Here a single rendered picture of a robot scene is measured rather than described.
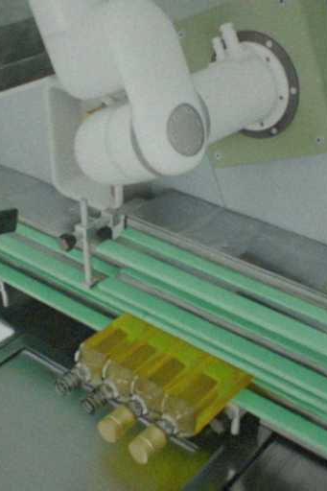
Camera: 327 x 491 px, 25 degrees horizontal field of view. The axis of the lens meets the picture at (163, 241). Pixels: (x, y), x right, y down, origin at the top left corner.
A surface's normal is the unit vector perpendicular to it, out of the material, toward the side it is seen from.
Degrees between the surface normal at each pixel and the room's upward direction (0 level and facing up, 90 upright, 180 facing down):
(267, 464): 90
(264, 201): 0
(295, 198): 0
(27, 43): 90
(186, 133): 82
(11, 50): 90
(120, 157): 6
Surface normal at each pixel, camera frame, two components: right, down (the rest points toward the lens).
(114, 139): -0.74, 0.09
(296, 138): -0.67, 0.40
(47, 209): 0.00, -0.85
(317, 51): 0.71, -0.05
